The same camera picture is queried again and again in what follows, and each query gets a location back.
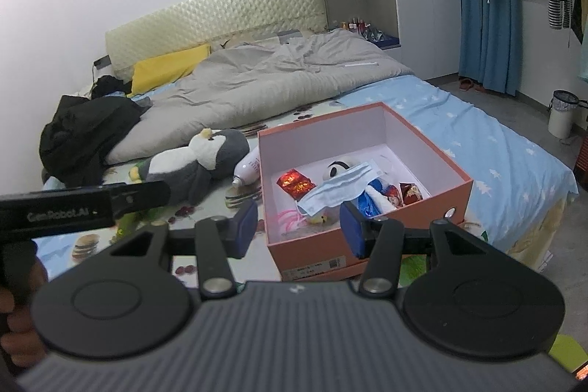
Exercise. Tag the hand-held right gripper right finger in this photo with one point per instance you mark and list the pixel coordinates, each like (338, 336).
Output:
(351, 231)

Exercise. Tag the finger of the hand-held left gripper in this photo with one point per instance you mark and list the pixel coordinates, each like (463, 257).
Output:
(142, 197)

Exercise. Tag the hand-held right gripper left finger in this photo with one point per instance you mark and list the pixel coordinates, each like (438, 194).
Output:
(243, 226)

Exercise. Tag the blue snack packet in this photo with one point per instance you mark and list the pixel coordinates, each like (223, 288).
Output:
(372, 201)

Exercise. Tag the pink cardboard box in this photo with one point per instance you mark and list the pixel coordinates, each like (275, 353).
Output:
(317, 254)

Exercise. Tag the blue face mask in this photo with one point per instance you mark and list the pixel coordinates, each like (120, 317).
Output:
(340, 190)

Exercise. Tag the pink spiky toy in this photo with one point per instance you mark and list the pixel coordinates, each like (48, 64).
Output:
(289, 221)

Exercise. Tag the picture print snack packet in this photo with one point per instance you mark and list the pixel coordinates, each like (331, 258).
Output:
(394, 197)

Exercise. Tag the small panda plush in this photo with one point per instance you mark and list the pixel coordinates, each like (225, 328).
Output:
(337, 169)

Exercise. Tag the red shiny packet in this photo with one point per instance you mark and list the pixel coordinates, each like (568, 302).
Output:
(296, 183)

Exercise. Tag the brown snack packet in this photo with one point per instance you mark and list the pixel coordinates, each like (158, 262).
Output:
(411, 192)

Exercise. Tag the person's left hand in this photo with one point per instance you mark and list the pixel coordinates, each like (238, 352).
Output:
(20, 321)

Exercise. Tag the grey penguin plush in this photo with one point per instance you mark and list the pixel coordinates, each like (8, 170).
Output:
(183, 167)

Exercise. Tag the food print mat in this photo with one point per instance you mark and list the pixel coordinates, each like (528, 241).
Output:
(193, 210)

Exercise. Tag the white spray bottle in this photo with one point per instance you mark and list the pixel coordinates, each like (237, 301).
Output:
(246, 169)

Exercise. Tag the black jacket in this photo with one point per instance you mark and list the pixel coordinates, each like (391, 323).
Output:
(82, 135)

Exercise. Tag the yellow pillow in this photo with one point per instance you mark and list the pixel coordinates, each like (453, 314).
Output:
(165, 68)

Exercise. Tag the grey duvet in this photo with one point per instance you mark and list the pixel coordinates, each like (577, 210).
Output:
(275, 84)

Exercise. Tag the pair of slippers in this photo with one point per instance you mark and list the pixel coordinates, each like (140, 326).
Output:
(472, 85)

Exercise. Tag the blue tray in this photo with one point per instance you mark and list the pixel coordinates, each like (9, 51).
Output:
(383, 39)

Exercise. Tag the cream quilted headboard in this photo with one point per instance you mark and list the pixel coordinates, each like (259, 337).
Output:
(220, 15)

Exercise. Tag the row of small bottles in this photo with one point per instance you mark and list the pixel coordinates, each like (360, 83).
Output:
(354, 25)

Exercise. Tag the white trash bin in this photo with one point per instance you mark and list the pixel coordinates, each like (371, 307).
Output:
(562, 116)

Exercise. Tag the blue curtain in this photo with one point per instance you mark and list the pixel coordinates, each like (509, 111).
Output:
(487, 29)

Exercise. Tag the bright green object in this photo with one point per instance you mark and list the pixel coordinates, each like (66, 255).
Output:
(567, 353)

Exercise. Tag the black wall socket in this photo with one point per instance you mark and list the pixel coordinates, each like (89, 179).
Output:
(102, 62)

